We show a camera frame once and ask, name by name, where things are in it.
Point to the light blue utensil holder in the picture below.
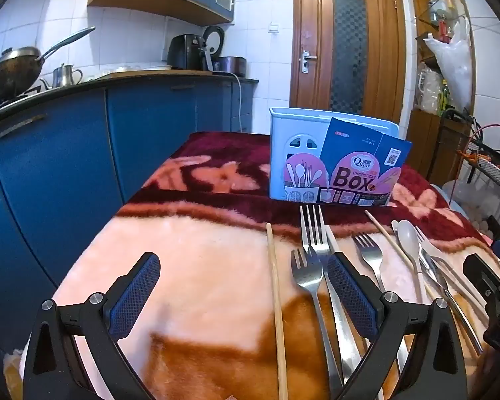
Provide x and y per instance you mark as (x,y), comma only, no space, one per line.
(296,133)

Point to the wooden shelf unit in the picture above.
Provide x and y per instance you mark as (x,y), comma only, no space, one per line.
(421,133)

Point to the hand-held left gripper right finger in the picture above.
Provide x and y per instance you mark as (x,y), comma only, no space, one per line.
(352,296)

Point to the wooden chopstick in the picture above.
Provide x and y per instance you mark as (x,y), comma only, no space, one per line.
(275,283)
(387,237)

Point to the floral fleece blanket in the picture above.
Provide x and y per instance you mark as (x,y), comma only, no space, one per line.
(200,258)

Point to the steel kettle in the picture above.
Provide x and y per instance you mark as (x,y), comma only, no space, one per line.
(62,76)

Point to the blue and pink card label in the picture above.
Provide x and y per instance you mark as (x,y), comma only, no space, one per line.
(354,150)

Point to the small steel fork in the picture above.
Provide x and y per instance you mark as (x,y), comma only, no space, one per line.
(306,275)

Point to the white plastic bag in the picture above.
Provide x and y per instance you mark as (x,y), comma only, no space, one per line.
(454,66)

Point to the steel wok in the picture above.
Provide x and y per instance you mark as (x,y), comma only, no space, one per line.
(12,71)

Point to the large steel fork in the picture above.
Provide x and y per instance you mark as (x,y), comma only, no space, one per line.
(314,237)

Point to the white wall switch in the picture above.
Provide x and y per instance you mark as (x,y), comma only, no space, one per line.
(273,28)

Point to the black rice cooker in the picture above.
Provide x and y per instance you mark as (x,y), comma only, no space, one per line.
(231,66)

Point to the gas stove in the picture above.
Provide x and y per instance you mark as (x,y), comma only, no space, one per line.
(8,100)

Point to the blue base cabinet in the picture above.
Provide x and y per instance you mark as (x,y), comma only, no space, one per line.
(66,154)

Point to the wooden door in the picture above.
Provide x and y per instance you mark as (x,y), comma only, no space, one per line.
(312,16)

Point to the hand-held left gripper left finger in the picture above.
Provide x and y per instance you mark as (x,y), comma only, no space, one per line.
(135,291)

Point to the black air fryer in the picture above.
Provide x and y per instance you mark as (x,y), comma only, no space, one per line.
(185,52)

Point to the steel table knife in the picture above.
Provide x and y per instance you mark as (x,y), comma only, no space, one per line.
(437,275)

